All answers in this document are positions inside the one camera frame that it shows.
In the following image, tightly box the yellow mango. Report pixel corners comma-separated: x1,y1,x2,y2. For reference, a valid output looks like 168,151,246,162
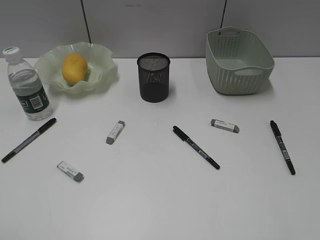
62,53,88,86

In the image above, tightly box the black marker pen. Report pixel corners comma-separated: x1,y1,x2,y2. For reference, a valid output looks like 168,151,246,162
173,125,220,170
1,117,57,163
270,120,296,176

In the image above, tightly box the clear plastic water bottle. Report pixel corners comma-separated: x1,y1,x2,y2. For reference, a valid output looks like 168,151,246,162
2,46,53,121

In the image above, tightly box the grey white eraser centre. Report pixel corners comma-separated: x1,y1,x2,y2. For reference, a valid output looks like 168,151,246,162
106,120,125,145

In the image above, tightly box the grey white eraser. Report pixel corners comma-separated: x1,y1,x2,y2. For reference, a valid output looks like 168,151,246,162
106,120,125,145
57,161,84,183
210,119,240,134

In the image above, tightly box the black mesh pen holder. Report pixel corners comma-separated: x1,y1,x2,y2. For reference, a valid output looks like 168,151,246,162
137,52,171,103

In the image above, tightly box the grey white eraser right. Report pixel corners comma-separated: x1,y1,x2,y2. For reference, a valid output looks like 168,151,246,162
210,119,240,134

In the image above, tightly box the pale green wavy plate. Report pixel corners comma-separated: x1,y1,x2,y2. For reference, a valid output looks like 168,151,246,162
34,42,118,95

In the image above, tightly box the pale green plastic basket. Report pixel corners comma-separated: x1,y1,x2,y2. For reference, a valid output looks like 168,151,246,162
205,27,275,96

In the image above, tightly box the grey white eraser front left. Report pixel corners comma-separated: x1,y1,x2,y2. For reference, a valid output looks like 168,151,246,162
57,161,84,183

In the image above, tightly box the black wall cable left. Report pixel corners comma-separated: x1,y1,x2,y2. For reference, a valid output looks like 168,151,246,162
80,0,92,43

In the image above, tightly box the black wall cable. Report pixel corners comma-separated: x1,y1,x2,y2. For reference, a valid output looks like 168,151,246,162
80,0,92,43
218,0,228,29

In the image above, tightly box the black wall cable right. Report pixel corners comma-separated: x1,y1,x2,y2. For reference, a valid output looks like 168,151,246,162
218,0,228,29

